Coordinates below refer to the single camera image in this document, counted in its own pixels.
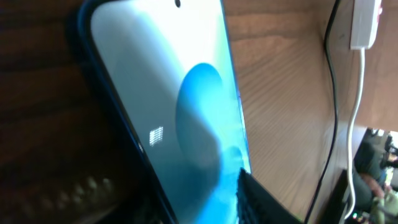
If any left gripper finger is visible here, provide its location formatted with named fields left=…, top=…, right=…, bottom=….
left=236, top=169, right=302, bottom=224

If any blue screen Galaxy smartphone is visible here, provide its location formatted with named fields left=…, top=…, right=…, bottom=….
left=78, top=0, right=251, bottom=223

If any black USB charging cable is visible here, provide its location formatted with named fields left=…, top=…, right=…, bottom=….
left=303, top=0, right=343, bottom=224

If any white power strip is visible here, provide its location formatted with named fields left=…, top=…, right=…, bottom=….
left=350, top=0, right=382, bottom=50

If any white power strip cord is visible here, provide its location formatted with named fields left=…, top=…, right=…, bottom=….
left=343, top=46, right=366, bottom=222

